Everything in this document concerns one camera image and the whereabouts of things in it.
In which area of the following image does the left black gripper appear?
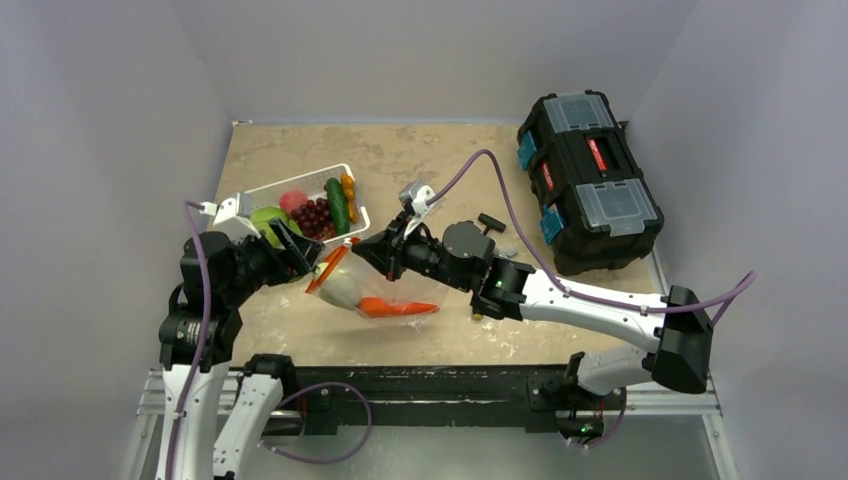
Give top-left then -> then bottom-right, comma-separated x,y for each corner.
223,216 -> 322,303

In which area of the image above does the white radish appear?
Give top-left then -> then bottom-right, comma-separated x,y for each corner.
313,262 -> 362,311

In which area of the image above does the clear zip bag orange zipper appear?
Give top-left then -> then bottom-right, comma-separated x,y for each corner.
306,237 -> 448,324

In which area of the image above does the green cucumber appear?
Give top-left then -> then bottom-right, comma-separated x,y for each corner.
325,178 -> 350,235

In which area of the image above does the orange carrot with leaves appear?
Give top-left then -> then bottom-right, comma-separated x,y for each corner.
358,297 -> 440,318

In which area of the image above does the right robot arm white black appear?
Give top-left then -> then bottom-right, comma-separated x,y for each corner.
352,216 -> 714,407

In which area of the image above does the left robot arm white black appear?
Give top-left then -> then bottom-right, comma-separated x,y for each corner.
156,219 -> 324,479

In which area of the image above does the red grape bunch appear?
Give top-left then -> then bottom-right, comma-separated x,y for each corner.
290,197 -> 336,240

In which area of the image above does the pink peach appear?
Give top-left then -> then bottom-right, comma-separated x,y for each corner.
278,190 -> 308,214

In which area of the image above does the green cabbage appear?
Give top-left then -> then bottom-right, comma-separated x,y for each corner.
250,205 -> 303,248

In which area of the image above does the white perforated plastic basket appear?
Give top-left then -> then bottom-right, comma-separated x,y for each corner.
246,163 -> 371,254

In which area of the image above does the black rubber mallet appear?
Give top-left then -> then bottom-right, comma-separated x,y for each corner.
478,213 -> 506,235

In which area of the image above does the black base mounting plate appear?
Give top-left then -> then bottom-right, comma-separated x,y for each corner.
264,365 -> 626,440

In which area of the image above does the black toolbox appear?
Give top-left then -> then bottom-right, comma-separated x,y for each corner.
517,90 -> 664,276

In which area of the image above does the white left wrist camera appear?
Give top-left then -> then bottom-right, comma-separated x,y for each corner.
200,192 -> 261,244

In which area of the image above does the adjustable wrench red handle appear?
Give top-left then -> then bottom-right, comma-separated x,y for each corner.
496,249 -> 518,259

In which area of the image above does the aluminium frame rail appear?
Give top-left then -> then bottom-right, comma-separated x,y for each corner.
119,248 -> 740,480

